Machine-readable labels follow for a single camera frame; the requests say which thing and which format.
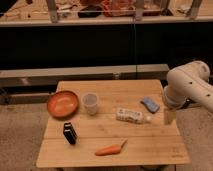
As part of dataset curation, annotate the white plastic bottle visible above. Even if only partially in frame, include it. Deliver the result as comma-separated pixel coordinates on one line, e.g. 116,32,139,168
116,108,151,124

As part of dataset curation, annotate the orange carrot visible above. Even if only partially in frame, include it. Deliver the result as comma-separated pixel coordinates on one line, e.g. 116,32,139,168
95,141,126,156

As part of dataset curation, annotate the blue sponge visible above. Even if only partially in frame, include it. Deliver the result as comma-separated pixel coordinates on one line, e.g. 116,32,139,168
141,97,160,113

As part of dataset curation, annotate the grey metal bench rail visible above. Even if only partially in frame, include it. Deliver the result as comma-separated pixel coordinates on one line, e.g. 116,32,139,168
0,64,169,87

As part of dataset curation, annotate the orange bowl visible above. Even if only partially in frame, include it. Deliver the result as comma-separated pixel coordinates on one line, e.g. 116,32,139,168
47,90,79,118

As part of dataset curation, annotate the clear plastic cup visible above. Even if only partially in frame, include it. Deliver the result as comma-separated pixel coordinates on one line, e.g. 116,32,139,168
82,93,98,115

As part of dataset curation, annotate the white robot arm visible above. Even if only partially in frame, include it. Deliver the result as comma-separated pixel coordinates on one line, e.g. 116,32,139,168
162,61,213,125

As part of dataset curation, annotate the black eraser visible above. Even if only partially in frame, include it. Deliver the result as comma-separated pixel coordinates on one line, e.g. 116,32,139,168
63,122,77,145

